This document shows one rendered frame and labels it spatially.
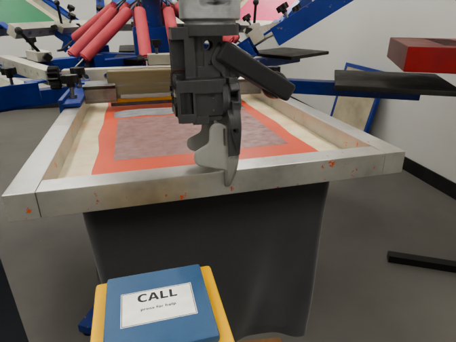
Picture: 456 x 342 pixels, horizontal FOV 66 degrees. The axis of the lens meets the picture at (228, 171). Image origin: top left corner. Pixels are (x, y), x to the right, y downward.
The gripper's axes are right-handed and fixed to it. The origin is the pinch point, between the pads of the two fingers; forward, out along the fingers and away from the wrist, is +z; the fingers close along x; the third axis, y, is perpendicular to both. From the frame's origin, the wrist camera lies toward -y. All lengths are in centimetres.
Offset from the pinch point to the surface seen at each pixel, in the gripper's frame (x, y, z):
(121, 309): 18.7, 15.4, 4.8
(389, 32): -225, -200, -11
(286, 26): -82, -44, -19
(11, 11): -181, 71, -26
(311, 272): -8.0, -20.4, 29.2
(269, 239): -7.9, -10.4, 19.0
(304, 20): -79, -49, -20
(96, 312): 16.7, 18.1, 6.5
